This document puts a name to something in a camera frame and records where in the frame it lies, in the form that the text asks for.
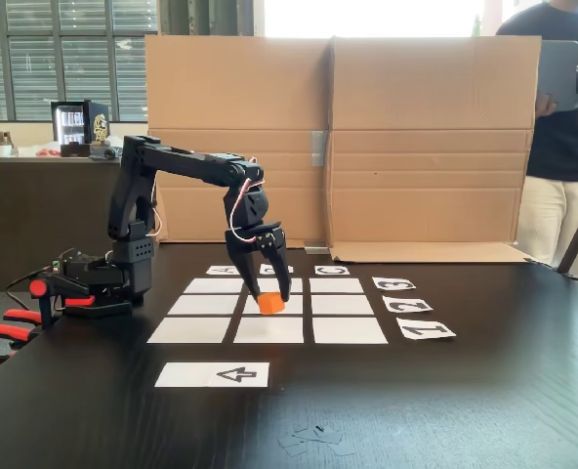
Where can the person in black shirt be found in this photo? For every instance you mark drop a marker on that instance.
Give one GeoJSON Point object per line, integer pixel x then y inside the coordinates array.
{"type": "Point", "coordinates": [567, 146]}

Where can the paper sheet letter B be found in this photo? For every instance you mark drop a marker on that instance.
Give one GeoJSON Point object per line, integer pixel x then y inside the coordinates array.
{"type": "Point", "coordinates": [265, 268]}

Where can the brown cardboard screen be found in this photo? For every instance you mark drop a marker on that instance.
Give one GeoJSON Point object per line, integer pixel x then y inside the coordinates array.
{"type": "Point", "coordinates": [416, 146]}

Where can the brown counter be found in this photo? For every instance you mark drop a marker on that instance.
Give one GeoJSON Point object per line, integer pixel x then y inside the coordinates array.
{"type": "Point", "coordinates": [40, 220]}

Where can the paper sheet number 1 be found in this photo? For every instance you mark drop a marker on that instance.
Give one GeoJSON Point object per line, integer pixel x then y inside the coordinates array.
{"type": "Point", "coordinates": [425, 331]}

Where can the black mini fridge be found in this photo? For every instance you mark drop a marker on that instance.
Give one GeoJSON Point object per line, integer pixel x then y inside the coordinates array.
{"type": "Point", "coordinates": [76, 122]}

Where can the red black table clamp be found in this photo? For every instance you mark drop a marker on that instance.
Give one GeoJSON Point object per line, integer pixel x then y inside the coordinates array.
{"type": "Point", "coordinates": [6, 332]}
{"type": "Point", "coordinates": [45, 293]}

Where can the person's hand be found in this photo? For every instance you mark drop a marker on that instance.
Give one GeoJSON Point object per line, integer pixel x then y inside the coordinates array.
{"type": "Point", "coordinates": [545, 103]}

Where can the dark object on counter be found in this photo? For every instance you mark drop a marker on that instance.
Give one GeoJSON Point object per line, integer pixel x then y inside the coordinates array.
{"type": "Point", "coordinates": [106, 151]}

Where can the paper sheet number 3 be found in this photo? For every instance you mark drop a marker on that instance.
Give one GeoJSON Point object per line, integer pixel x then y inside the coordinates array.
{"type": "Point", "coordinates": [394, 284]}

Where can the paper sheet number 2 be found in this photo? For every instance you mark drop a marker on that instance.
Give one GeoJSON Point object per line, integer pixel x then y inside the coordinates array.
{"type": "Point", "coordinates": [407, 305]}

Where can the grey laptop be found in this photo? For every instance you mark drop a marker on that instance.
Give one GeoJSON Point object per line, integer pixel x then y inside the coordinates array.
{"type": "Point", "coordinates": [560, 73]}

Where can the white taped grid sheet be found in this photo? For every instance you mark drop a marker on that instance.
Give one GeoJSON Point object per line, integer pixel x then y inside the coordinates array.
{"type": "Point", "coordinates": [338, 305]}

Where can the paper sheet letter C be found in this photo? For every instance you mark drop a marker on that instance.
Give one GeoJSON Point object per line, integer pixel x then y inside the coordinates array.
{"type": "Point", "coordinates": [332, 270]}

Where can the grey duct tape strip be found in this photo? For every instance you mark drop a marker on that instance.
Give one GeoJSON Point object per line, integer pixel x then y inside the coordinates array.
{"type": "Point", "coordinates": [317, 149]}

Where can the paper sheet letter A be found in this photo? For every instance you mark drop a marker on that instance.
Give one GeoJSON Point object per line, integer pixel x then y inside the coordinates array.
{"type": "Point", "coordinates": [220, 270]}

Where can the round orange token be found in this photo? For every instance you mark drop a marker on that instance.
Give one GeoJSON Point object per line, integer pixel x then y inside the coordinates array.
{"type": "Point", "coordinates": [271, 304]}

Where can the white arrow paper sheet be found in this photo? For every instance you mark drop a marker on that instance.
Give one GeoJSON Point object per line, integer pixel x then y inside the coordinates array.
{"type": "Point", "coordinates": [196, 375]}

